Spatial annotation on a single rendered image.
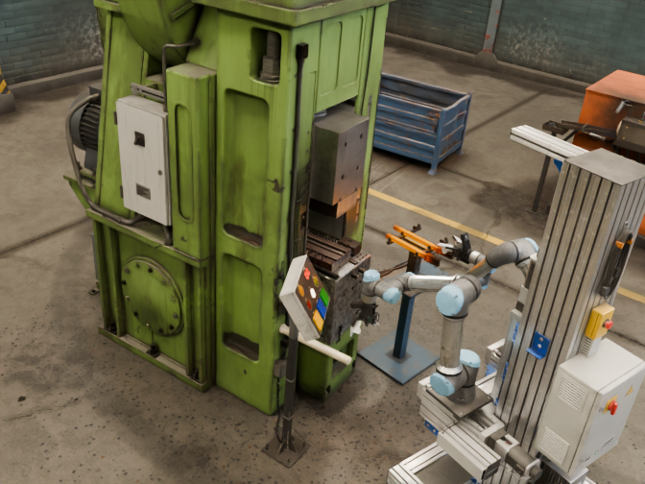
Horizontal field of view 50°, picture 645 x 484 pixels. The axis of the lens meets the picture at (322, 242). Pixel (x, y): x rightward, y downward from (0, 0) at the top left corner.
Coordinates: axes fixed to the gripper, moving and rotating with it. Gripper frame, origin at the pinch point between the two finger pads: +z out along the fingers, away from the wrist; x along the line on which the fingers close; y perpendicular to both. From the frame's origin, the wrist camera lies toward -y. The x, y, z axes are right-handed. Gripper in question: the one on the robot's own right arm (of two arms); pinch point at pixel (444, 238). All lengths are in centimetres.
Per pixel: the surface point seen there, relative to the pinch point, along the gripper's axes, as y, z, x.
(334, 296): 21, 19, -71
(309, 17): -131, 28, -94
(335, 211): -29, 26, -69
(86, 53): 65, 645, 111
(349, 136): -70, 26, -63
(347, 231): 5, 47, -33
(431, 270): 34.7, 14.1, 14.0
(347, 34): -115, 44, -52
